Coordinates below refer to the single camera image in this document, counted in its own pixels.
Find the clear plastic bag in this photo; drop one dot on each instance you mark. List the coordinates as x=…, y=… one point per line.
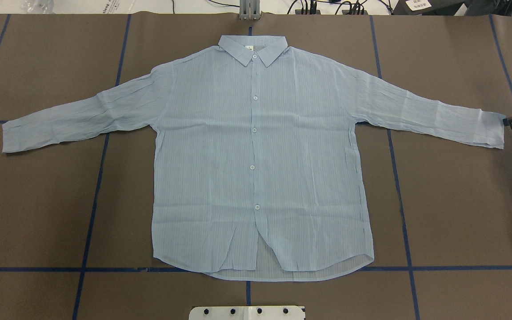
x=38, y=6

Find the aluminium frame post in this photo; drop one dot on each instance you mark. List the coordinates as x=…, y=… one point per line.
x=249, y=10

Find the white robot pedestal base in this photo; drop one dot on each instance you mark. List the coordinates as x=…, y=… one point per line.
x=270, y=312

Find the light blue button-up shirt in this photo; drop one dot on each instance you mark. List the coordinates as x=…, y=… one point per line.
x=257, y=172

